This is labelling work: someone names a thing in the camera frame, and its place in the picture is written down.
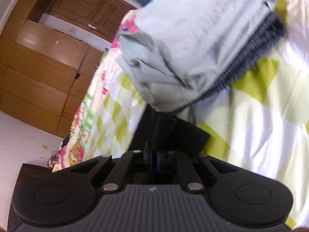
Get checkered cartoon bed quilt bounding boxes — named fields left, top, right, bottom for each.
left=49, top=0, right=308, bottom=228

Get black pants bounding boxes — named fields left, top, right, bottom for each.
left=128, top=105, right=211, bottom=169

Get wooden wardrobe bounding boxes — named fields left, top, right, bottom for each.
left=1, top=0, right=133, bottom=137

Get dark striped folded garment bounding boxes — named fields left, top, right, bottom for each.
left=172, top=12, right=285, bottom=114

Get light grey folded garment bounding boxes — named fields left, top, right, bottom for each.
left=117, top=0, right=275, bottom=113

